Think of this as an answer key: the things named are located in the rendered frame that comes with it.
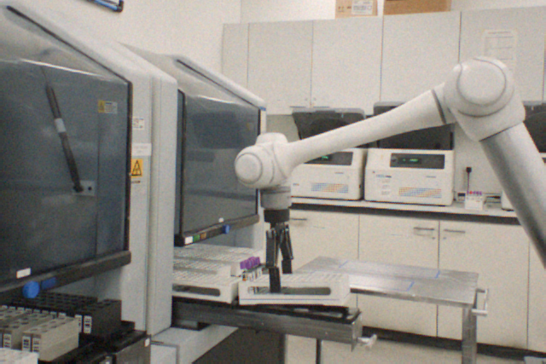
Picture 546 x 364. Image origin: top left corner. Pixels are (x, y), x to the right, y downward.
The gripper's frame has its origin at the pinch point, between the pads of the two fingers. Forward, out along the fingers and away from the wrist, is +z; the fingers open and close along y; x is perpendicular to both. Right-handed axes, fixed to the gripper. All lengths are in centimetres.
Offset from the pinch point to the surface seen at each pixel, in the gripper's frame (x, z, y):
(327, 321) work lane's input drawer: -14.2, 9.2, -6.7
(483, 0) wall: -63, -139, 292
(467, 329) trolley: -47, 19, 26
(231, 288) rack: 13.5, 1.3, -4.3
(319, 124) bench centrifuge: 53, -61, 256
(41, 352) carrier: 28, 0, -61
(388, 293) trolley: -25.2, 9.5, 26.3
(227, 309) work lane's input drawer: 14.1, 6.5, -6.9
